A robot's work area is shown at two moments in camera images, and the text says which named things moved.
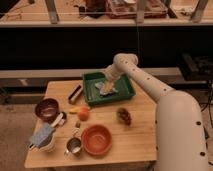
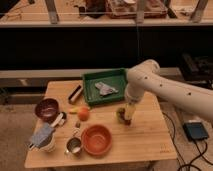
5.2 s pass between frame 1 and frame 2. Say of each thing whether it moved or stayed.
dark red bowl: stayed
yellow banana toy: stayed
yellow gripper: moved
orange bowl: stayed
